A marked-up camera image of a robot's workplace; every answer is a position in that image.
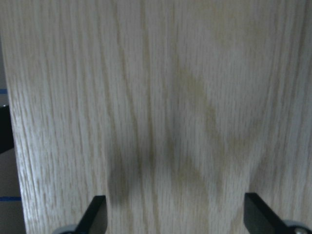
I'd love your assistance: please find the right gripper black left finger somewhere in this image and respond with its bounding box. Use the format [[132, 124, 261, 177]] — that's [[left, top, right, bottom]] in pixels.
[[73, 195, 108, 234]]

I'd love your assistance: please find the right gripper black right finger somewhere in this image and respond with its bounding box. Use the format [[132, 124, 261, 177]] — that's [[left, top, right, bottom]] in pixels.
[[244, 192, 312, 234]]

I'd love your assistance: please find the light wooden drawer cabinet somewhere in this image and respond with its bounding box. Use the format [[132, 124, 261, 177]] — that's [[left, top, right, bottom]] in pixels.
[[0, 0, 312, 234]]

